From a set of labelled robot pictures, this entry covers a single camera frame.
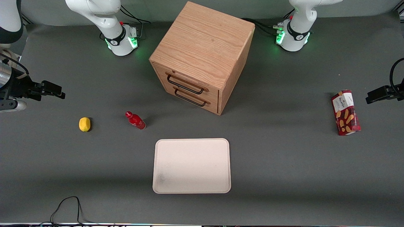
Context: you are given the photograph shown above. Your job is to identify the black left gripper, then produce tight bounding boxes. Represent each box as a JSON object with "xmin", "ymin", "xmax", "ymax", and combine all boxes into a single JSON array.
[{"xmin": 365, "ymin": 85, "xmax": 404, "ymax": 105}]

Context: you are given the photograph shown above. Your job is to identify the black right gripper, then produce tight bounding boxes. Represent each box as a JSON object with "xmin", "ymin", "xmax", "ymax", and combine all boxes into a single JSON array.
[{"xmin": 0, "ymin": 74, "xmax": 66, "ymax": 101}]

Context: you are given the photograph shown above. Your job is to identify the red coke bottle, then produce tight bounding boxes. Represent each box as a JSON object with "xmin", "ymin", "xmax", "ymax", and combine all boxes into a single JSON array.
[{"xmin": 125, "ymin": 111, "xmax": 146, "ymax": 131}]

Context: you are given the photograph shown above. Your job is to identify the beige plastic tray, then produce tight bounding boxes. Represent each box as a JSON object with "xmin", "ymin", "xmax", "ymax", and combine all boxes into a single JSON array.
[{"xmin": 152, "ymin": 138, "xmax": 231, "ymax": 194}]

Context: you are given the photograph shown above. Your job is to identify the red cookie box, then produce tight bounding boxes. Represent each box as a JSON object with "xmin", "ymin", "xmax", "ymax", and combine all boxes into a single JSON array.
[{"xmin": 331, "ymin": 90, "xmax": 361, "ymax": 136}]

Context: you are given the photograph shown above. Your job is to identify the grey table mat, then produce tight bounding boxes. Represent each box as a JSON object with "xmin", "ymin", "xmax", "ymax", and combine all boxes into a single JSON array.
[{"xmin": 0, "ymin": 13, "xmax": 404, "ymax": 225}]

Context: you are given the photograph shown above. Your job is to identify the wooden two-drawer cabinet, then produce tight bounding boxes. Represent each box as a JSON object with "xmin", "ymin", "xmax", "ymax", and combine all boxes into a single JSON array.
[{"xmin": 149, "ymin": 1, "xmax": 255, "ymax": 116}]

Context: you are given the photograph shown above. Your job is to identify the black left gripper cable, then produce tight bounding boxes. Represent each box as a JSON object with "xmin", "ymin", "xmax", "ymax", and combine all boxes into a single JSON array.
[{"xmin": 389, "ymin": 58, "xmax": 404, "ymax": 95}]

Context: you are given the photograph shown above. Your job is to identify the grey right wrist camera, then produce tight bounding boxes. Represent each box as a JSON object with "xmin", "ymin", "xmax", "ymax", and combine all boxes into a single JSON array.
[{"xmin": 0, "ymin": 99, "xmax": 27, "ymax": 113}]

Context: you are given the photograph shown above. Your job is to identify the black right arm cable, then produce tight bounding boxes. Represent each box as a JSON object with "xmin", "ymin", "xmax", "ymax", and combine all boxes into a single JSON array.
[{"xmin": 0, "ymin": 53, "xmax": 29, "ymax": 75}]

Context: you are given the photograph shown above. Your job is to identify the black right base cables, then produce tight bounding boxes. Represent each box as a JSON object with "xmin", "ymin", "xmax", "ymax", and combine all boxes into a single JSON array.
[{"xmin": 119, "ymin": 4, "xmax": 152, "ymax": 41}]

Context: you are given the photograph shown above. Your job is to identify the black base cables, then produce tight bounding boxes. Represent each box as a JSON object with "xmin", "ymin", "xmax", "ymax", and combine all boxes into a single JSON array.
[
  {"xmin": 241, "ymin": 9, "xmax": 295, "ymax": 37},
  {"xmin": 119, "ymin": 4, "xmax": 152, "ymax": 41}
]

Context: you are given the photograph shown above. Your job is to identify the thin black looped floor cable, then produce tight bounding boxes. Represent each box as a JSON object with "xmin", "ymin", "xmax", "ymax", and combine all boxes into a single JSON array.
[{"xmin": 39, "ymin": 196, "xmax": 95, "ymax": 226}]

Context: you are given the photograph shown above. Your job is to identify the long black drawer handle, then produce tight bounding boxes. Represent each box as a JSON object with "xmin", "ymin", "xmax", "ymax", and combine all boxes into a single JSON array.
[{"xmin": 166, "ymin": 73, "xmax": 209, "ymax": 95}]

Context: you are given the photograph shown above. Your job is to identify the short black drawer handle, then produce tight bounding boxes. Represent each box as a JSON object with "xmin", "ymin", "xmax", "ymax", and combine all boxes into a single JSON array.
[{"xmin": 173, "ymin": 87, "xmax": 211, "ymax": 107}]

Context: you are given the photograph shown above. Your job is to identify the black left base cables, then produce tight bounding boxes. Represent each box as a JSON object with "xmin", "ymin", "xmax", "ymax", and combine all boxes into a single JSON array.
[{"xmin": 241, "ymin": 9, "xmax": 295, "ymax": 37}]

